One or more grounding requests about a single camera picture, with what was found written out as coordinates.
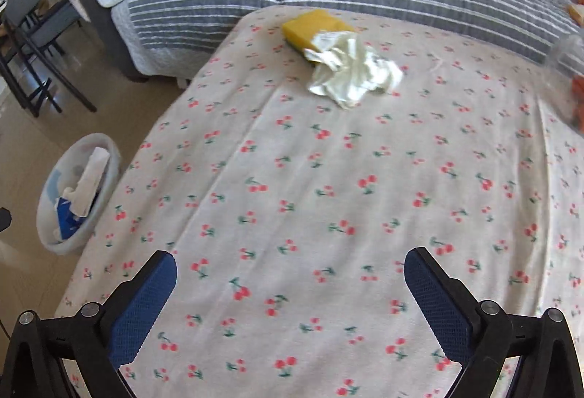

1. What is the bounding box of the yellow sponge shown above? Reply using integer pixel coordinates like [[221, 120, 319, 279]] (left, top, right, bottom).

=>
[[281, 11, 357, 52]]

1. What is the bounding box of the crumpled white tissue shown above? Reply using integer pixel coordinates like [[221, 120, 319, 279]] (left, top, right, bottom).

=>
[[305, 30, 404, 110]]

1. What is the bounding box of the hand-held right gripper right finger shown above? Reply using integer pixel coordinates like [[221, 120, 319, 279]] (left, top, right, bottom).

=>
[[404, 246, 584, 398]]

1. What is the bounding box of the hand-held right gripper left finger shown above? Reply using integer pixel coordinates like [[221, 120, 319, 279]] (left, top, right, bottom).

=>
[[0, 249, 178, 398]]

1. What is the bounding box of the grey striped sofa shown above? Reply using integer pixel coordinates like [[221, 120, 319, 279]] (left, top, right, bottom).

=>
[[75, 0, 584, 84]]

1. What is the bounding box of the white round waste bin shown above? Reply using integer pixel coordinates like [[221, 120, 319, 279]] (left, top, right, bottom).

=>
[[35, 132, 122, 256]]

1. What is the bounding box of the clear plastic container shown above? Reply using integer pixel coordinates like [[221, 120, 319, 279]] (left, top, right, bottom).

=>
[[543, 33, 584, 125]]

